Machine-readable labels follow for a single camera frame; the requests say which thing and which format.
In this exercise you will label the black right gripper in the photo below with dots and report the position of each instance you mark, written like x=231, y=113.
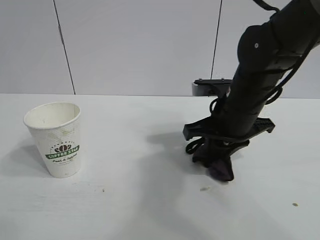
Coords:
x=240, y=112

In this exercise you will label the purple black cloth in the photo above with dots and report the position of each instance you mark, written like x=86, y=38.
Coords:
x=220, y=172

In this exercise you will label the white paper coffee cup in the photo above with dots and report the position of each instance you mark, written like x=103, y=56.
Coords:
x=62, y=140

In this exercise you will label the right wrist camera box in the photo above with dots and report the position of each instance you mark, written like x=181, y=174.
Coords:
x=202, y=88

